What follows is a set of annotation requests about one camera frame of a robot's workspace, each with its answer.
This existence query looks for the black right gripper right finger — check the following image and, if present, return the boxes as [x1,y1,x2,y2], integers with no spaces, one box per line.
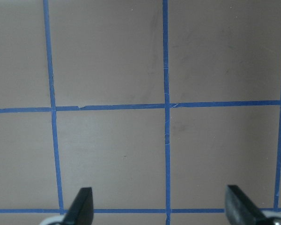
[225,185,267,225]

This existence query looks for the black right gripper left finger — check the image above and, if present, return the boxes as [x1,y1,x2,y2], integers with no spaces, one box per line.
[63,187,94,225]

